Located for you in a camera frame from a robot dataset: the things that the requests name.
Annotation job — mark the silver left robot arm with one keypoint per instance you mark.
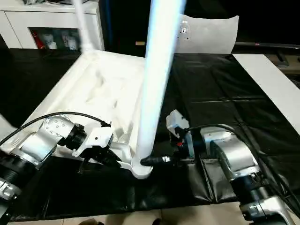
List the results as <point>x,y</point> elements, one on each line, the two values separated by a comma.
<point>37,145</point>

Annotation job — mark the white cabinet with glass doors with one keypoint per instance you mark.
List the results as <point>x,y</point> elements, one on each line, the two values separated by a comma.
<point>47,18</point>

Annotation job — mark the white plastic table leg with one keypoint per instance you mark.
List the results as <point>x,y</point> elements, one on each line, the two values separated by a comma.
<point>4,123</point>
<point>84,30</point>
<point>157,70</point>

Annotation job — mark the black table mat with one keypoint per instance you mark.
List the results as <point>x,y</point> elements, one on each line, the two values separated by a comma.
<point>222,82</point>

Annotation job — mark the white plastic table top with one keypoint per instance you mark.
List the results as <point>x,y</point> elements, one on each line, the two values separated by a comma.
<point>93,82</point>

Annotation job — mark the small brown label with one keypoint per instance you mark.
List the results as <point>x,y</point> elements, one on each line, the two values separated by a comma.
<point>140,43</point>

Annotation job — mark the black couch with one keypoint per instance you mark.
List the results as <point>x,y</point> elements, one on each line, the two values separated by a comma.
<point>257,23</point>

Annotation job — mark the grey cushion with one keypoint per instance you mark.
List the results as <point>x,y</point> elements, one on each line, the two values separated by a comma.
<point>211,35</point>

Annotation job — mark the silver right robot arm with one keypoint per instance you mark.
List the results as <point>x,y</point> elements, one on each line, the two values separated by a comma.
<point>236,157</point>

